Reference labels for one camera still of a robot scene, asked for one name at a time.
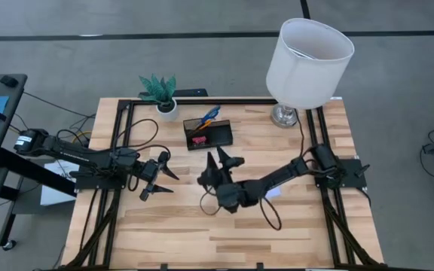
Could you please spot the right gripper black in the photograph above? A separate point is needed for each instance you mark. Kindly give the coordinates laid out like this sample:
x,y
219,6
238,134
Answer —
x,y
220,178

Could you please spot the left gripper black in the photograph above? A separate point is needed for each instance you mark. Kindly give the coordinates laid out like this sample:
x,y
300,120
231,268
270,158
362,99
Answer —
x,y
151,171

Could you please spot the pale blue sticky note pad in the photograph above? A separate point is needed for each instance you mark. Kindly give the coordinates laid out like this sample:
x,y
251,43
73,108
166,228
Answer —
x,y
273,192

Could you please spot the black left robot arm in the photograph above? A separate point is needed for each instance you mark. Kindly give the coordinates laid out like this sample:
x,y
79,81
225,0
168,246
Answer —
x,y
70,152

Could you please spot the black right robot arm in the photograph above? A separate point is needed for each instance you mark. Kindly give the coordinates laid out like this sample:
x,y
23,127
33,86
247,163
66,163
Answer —
x,y
277,177

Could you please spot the black mesh desk organizer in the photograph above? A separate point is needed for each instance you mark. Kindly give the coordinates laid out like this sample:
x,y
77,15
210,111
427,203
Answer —
x,y
220,133

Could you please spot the green plant in white pot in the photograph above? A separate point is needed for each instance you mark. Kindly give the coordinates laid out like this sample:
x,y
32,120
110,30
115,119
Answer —
x,y
166,112

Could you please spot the black flat bar device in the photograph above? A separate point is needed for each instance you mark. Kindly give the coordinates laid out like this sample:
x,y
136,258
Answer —
x,y
190,92

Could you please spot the printed white paper sheet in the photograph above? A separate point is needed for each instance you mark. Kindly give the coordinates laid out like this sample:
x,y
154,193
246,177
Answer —
x,y
64,167

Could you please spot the plain white sheet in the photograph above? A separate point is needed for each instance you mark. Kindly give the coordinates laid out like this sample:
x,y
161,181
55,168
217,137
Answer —
x,y
53,197

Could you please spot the white shade table lamp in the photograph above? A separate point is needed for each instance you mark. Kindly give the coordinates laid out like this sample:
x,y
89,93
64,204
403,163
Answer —
x,y
307,75

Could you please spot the black caster wheel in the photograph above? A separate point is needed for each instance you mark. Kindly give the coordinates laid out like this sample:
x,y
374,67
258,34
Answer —
x,y
9,245

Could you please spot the dark grey side desk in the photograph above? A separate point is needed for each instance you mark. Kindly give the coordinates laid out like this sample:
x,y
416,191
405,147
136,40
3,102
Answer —
x,y
11,101

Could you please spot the black computer mouse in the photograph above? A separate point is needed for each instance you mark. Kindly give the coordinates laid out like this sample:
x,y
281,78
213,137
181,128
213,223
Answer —
x,y
9,81

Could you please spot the black aluminium table frame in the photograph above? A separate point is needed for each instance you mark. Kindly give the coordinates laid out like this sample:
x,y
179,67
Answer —
x,y
220,101

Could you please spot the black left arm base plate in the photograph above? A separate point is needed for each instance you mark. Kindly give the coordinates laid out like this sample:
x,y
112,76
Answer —
x,y
100,184

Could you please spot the black edge bracket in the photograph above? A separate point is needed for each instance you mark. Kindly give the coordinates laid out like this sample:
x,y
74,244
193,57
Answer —
x,y
260,266
163,267

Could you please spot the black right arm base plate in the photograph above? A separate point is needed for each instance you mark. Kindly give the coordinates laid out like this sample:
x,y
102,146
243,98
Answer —
x,y
354,177

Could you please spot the black desk leg frame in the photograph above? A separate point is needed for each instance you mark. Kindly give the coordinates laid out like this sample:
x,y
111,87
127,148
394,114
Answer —
x,y
13,162

